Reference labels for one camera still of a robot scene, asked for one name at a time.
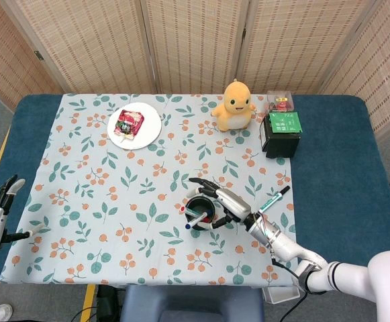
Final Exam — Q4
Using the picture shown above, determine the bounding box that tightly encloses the black floor cable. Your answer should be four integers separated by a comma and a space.
70, 305, 99, 322

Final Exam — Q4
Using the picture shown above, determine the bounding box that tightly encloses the clear plastic box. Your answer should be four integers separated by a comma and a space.
266, 90, 295, 113

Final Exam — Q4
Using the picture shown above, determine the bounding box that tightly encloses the orange plush dinosaur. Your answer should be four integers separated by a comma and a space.
211, 78, 257, 131

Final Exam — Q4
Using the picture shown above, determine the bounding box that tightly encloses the green paper packet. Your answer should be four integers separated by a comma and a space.
269, 112, 303, 134

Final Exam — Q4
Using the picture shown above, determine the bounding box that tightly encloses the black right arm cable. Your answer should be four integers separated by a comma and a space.
270, 256, 309, 322

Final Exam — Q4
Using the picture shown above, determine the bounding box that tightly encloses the blue padded seat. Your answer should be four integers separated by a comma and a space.
119, 284, 265, 322

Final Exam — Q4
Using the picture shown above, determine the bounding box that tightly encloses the white paper plate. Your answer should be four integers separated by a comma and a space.
107, 102, 162, 150

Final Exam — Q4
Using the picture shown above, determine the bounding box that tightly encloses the red-capped green marker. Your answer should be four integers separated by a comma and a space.
179, 205, 212, 224

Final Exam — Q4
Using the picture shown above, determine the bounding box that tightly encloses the black pen cup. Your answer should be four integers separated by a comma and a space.
183, 196, 217, 231

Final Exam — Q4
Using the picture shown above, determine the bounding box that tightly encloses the black-capped green marker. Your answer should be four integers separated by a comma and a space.
258, 185, 291, 214

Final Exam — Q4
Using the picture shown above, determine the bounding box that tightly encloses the floral leaf berry tablecloth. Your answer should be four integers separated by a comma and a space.
0, 93, 300, 286

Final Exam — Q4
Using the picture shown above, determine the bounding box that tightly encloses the white plastic bin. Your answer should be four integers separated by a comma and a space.
261, 285, 300, 305

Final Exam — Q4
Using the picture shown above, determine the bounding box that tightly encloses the black device under table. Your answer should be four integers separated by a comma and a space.
96, 284, 126, 317

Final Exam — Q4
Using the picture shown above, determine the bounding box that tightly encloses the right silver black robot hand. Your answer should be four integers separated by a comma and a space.
188, 177, 252, 231

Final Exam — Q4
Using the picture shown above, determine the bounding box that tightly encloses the black cardboard box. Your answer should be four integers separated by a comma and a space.
260, 112, 303, 159

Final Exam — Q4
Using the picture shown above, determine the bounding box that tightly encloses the blue-capped white marker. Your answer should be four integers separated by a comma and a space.
185, 209, 211, 229

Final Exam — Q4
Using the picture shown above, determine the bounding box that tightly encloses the bamboo folding screen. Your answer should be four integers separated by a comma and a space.
0, 0, 390, 142

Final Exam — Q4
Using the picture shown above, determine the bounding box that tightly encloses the red snack packet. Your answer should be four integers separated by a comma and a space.
114, 109, 145, 142

